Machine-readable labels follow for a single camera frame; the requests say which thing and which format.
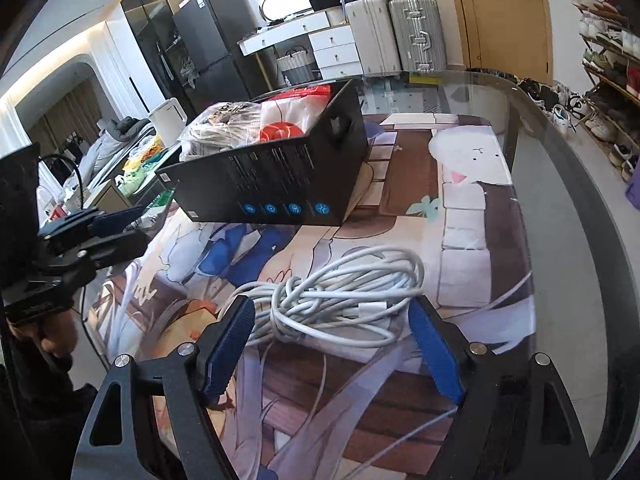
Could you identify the oval mirror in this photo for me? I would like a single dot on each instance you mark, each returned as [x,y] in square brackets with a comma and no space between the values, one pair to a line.
[285,2]

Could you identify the shoe rack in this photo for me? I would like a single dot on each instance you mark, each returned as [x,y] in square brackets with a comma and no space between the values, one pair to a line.
[610,60]

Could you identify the black glass cabinet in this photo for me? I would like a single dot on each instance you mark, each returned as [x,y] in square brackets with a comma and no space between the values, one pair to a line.
[150,35]

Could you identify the black fridge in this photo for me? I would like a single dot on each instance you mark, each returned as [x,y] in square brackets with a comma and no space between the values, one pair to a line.
[220,45]

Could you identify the person's left hand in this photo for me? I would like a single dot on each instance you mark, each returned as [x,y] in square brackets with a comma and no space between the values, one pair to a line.
[55,340]

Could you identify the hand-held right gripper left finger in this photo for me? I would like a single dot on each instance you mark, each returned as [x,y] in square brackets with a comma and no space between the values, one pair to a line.
[227,350]

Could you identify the red and white packet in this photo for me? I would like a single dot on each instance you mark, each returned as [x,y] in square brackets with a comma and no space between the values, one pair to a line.
[285,127]

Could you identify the green and white packet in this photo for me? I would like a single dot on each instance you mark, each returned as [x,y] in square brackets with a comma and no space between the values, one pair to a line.
[160,206]

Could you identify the wooden door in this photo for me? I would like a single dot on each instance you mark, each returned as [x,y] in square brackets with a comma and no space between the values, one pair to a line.
[500,15]

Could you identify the white suitcase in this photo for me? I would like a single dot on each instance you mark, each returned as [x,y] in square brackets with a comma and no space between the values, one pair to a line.
[370,35]

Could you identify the grey side table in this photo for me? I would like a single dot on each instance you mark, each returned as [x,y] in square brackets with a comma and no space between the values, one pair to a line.
[107,197]

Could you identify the white dresser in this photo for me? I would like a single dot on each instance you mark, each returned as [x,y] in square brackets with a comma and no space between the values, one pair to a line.
[335,50]

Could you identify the printed cartoon table mat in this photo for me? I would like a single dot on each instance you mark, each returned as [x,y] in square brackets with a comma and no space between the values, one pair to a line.
[475,240]

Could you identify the row of shoes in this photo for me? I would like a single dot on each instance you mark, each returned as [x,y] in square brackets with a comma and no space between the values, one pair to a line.
[565,110]

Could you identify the black cardboard box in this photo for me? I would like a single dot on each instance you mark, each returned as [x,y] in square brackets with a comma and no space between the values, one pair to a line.
[280,175]

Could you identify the pile of colourful snack bags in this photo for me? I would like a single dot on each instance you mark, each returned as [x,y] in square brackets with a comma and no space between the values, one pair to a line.
[142,165]

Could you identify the grey bedding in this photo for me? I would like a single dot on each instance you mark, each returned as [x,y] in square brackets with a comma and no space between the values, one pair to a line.
[115,145]

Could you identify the brown curtains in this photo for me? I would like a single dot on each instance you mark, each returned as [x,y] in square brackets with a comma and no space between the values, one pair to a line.
[70,120]

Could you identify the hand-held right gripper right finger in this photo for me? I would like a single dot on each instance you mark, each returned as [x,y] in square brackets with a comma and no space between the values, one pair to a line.
[435,350]

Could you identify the white electric kettle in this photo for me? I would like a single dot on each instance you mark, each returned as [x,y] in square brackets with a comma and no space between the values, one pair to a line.
[167,120]

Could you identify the person's left forearm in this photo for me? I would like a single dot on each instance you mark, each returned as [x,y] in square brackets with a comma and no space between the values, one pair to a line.
[30,410]

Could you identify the silver suitcase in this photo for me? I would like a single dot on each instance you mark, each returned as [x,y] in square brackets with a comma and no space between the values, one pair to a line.
[417,35]

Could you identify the grey wicker basket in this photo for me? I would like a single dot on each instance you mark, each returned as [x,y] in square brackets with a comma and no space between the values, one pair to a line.
[297,67]

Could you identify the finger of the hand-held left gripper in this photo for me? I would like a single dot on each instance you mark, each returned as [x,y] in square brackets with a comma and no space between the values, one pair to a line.
[120,247]
[117,220]

